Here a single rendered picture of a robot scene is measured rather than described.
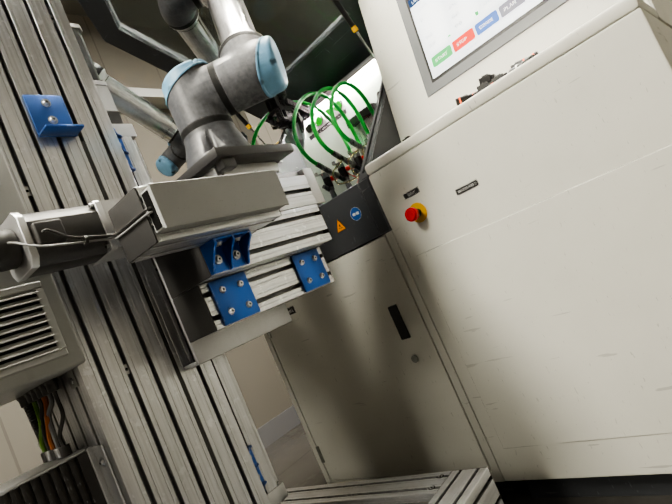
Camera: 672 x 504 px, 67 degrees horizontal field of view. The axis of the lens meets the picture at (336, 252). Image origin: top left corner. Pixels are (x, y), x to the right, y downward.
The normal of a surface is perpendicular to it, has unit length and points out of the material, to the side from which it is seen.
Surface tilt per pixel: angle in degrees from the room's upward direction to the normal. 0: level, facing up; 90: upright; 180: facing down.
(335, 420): 90
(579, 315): 90
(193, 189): 90
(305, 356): 90
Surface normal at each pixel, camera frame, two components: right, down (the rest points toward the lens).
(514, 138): -0.63, 0.22
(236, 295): 0.70, -0.36
